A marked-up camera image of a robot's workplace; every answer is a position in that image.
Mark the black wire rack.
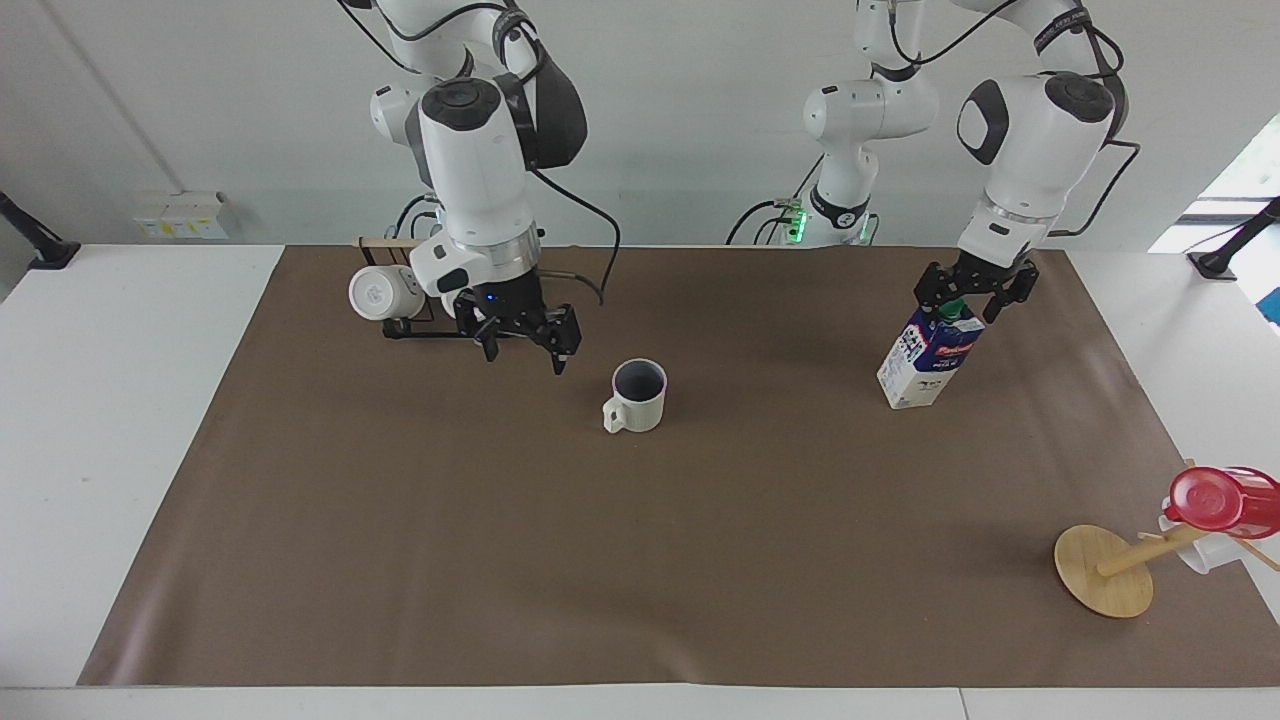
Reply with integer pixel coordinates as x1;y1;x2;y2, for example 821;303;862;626
357;236;473;343

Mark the grey ribbed mug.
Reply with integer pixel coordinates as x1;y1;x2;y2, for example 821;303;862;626
601;358;669;435

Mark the white mug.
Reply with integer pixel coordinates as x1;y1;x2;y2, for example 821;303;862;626
347;264;427;322

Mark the white wall socket box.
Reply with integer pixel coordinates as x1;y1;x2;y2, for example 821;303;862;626
133;191;230;242

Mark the black cable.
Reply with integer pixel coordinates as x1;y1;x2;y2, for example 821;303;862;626
527;164;623;308
726;198;801;247
1044;138;1143;240
394;193;442;242

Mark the red cup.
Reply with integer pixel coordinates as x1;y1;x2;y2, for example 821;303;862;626
1164;465;1280;541

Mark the wooden mug tree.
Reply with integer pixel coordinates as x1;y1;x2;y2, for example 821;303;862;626
1054;459;1280;620

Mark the blue and white milk carton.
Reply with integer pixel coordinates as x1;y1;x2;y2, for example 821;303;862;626
876;298;987;412

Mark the black stand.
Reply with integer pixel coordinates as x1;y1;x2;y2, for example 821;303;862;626
0;190;82;272
1187;196;1280;282

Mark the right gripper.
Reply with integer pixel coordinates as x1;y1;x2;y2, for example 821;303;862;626
455;268;584;377

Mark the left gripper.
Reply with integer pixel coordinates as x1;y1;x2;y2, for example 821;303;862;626
913;248;1042;324

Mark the white cup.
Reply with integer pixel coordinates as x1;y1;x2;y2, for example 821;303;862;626
1158;508;1247;576

